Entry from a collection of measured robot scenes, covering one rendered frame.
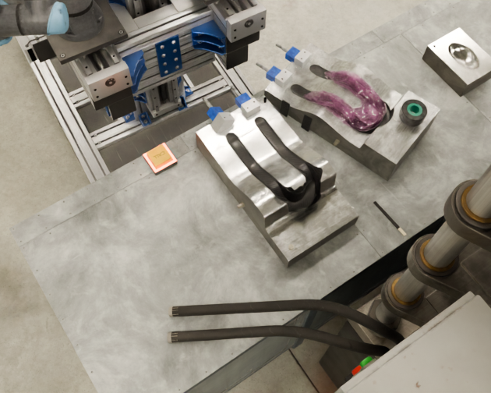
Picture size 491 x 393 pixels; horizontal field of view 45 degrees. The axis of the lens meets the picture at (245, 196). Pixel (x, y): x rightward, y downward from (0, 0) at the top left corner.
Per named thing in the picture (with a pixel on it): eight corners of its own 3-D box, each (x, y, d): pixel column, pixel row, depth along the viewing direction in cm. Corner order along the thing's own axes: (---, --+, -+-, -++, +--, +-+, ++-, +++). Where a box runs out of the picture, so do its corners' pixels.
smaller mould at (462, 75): (421, 58, 209) (427, 45, 203) (452, 40, 213) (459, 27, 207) (460, 97, 202) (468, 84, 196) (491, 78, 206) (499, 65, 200)
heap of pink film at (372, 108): (298, 100, 193) (301, 86, 186) (330, 67, 200) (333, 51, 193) (365, 143, 186) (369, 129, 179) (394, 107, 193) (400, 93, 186)
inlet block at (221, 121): (194, 104, 187) (202, 91, 184) (205, 104, 191) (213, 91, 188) (216, 132, 183) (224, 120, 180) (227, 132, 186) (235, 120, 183)
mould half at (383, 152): (263, 99, 200) (265, 79, 190) (308, 52, 210) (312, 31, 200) (387, 181, 187) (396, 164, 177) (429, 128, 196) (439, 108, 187)
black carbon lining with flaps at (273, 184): (222, 139, 185) (221, 123, 176) (263, 116, 189) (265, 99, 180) (287, 224, 172) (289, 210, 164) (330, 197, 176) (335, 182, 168)
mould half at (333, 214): (196, 146, 191) (194, 123, 179) (262, 110, 198) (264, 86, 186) (287, 268, 174) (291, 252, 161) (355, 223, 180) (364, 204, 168)
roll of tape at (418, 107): (393, 116, 185) (397, 110, 182) (407, 100, 188) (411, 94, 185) (415, 131, 183) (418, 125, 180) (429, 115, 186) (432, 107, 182)
